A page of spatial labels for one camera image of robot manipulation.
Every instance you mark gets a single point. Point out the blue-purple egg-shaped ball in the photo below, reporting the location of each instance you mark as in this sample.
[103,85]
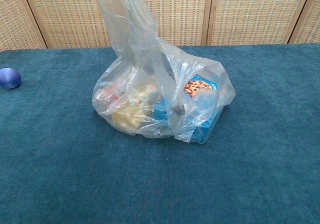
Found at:
[9,78]

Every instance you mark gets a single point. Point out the yellow bottle with colourful label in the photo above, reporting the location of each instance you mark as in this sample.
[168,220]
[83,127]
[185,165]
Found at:
[125,116]

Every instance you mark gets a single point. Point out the red and white snack pack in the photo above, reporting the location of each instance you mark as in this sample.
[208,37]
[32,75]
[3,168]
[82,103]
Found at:
[112,96]

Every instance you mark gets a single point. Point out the blue cookie box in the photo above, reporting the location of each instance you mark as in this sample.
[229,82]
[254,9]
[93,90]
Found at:
[202,131]

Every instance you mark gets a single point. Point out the transparent plastic carrier bag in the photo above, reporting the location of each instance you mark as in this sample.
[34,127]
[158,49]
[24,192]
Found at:
[140,66]

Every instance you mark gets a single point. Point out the teal velvet table cloth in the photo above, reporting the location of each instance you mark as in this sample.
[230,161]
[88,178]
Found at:
[75,171]

